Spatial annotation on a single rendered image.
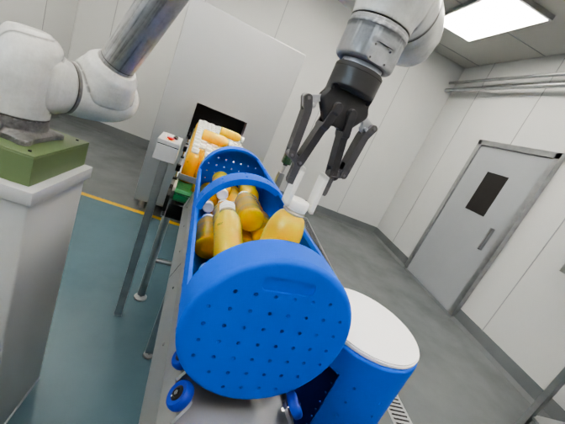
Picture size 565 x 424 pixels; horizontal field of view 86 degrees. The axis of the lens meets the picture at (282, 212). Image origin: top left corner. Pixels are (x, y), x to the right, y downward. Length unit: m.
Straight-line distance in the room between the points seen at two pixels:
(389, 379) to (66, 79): 1.10
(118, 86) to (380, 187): 5.61
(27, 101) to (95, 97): 0.17
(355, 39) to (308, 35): 5.22
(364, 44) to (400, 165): 5.90
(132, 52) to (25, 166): 0.41
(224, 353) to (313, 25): 5.48
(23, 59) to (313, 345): 0.93
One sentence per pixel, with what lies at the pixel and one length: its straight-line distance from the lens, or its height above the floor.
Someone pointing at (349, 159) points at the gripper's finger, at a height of 1.39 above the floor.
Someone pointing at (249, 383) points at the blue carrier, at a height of 0.99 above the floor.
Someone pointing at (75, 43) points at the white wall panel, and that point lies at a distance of 6.13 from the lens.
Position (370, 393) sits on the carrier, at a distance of 0.79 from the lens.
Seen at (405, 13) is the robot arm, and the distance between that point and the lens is 0.50.
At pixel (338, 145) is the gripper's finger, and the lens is 0.50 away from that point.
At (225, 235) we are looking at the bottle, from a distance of 0.69.
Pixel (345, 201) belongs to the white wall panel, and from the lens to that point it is 6.12.
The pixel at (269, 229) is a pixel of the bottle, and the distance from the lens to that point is 0.52.
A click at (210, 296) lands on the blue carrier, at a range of 0.46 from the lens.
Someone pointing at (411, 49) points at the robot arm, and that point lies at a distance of 0.62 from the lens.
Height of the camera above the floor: 1.41
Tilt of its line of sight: 16 degrees down
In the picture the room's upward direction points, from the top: 24 degrees clockwise
